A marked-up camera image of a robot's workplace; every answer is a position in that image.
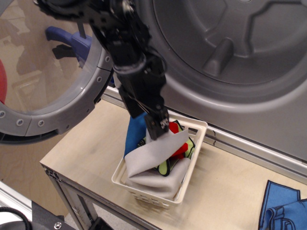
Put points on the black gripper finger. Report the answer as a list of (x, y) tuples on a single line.
[(157, 125)]

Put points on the lime green cloth garment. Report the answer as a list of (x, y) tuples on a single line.
[(166, 167)]

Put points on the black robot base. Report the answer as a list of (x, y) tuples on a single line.
[(32, 217)]

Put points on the round transparent washer door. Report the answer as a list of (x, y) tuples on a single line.
[(45, 96)]

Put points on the grey toy washing machine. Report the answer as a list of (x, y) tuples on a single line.
[(240, 66)]

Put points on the blue clamp handle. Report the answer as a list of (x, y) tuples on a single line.
[(73, 45)]

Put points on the grey cloth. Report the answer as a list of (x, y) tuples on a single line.
[(140, 164)]

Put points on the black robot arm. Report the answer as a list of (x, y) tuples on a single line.
[(115, 23)]

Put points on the dark blue cloth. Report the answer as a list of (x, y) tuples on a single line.
[(136, 132)]

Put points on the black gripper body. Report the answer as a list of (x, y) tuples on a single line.
[(141, 84)]

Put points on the red cloth garment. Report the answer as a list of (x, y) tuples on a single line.
[(180, 143)]

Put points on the light blue cloth garment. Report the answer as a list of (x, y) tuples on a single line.
[(282, 208)]

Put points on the aluminium table frame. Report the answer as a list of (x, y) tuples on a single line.
[(80, 203)]

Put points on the white plastic laundry basket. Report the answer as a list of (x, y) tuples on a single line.
[(196, 130)]

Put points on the red round object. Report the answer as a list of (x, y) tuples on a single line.
[(3, 83)]

